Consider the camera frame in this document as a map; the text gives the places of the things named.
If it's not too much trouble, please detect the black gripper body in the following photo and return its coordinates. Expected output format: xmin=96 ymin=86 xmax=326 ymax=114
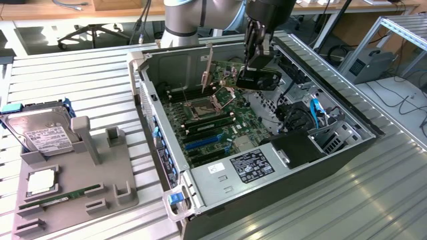
xmin=244 ymin=0 xmax=298 ymax=35

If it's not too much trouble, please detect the graphics card with metal bracket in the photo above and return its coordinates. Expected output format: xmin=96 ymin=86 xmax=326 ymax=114
xmin=198 ymin=41 xmax=284 ymax=95

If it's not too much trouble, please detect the grey metal drive cage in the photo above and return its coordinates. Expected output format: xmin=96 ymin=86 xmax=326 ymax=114
xmin=248 ymin=41 xmax=326 ymax=133

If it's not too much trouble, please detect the black slanted pole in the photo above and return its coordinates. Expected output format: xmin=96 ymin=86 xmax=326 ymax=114
xmin=310 ymin=0 xmax=353 ymax=50

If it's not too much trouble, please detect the metal socket cover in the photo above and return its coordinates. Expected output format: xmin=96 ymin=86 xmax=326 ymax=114
xmin=209 ymin=87 xmax=240 ymax=111

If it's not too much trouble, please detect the green motherboard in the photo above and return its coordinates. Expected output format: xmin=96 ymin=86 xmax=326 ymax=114
xmin=161 ymin=83 xmax=273 ymax=168

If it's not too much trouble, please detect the black RAM slot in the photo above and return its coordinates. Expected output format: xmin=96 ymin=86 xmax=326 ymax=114
xmin=168 ymin=91 xmax=217 ymax=103
xmin=165 ymin=86 xmax=214 ymax=97

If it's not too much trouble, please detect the CPU socket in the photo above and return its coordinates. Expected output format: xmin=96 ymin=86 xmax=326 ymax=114
xmin=184 ymin=98 xmax=222 ymax=121

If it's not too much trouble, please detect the thin locking lever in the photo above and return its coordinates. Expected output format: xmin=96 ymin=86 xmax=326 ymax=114
xmin=178 ymin=81 xmax=188 ymax=104

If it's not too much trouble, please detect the wooden office desk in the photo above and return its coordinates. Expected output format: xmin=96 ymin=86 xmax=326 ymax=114
xmin=292 ymin=0 xmax=421 ymax=48
xmin=0 ymin=0 xmax=166 ymax=58

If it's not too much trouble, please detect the green RAM stick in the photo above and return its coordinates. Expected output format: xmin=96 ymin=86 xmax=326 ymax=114
xmin=185 ymin=117 xmax=236 ymax=135
xmin=17 ymin=184 xmax=101 ymax=210

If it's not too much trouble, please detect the silver chipset heatsink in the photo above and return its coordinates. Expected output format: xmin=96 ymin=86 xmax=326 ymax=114
xmin=232 ymin=135 xmax=258 ymax=151

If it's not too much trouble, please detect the grey computer box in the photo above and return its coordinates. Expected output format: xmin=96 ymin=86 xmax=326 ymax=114
xmin=338 ymin=48 xmax=397 ymax=85

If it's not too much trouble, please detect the black expansion slot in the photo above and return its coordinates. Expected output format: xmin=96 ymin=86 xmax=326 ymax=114
xmin=181 ymin=128 xmax=224 ymax=144
xmin=189 ymin=147 xmax=230 ymax=165

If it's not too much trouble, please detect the grey metal disk bay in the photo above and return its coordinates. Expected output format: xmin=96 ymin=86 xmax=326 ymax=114
xmin=308 ymin=121 xmax=376 ymax=155

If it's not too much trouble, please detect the grey office chair base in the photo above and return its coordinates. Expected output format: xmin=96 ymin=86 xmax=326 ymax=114
xmin=56 ymin=23 xmax=132 ymax=50

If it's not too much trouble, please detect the grey power supply unit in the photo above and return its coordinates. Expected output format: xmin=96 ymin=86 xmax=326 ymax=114
xmin=181 ymin=147 xmax=290 ymax=210

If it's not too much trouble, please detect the blue case latch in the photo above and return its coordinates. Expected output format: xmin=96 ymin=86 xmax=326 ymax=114
xmin=168 ymin=193 xmax=184 ymax=206

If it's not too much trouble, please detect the black open PC case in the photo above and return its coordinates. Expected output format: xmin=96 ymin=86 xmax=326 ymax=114
xmin=128 ymin=36 xmax=386 ymax=240

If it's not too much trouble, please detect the silver hard disk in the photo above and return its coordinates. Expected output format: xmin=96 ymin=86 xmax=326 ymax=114
xmin=0 ymin=106 xmax=82 ymax=157

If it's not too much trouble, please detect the grey parts rack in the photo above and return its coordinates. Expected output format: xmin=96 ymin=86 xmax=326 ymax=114
xmin=10 ymin=116 xmax=140 ymax=238

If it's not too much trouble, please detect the blue disk carrier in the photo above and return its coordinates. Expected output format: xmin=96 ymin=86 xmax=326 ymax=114
xmin=0 ymin=97 xmax=77 ymax=131

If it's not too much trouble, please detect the silver CPU chip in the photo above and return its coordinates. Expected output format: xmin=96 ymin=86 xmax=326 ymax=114
xmin=25 ymin=169 xmax=57 ymax=193

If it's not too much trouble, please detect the black coiled cable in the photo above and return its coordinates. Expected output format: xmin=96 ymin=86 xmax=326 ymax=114
xmin=326 ymin=44 xmax=350 ymax=64

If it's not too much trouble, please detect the black power wire bundle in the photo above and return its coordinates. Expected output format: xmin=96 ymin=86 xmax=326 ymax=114
xmin=276 ymin=103 xmax=316 ymax=132

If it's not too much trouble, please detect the blue data wire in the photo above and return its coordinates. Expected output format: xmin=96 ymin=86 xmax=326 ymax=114
xmin=308 ymin=97 xmax=324 ymax=131

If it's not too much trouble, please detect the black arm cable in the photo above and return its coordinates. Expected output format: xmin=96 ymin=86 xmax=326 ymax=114
xmin=128 ymin=0 xmax=153 ymax=45

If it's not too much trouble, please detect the aluminium profile frame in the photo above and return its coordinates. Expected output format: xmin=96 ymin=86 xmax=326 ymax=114
xmin=336 ymin=13 xmax=427 ymax=79

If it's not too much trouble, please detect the black loose cable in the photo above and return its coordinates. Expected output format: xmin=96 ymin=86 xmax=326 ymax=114
xmin=364 ymin=74 xmax=427 ymax=118

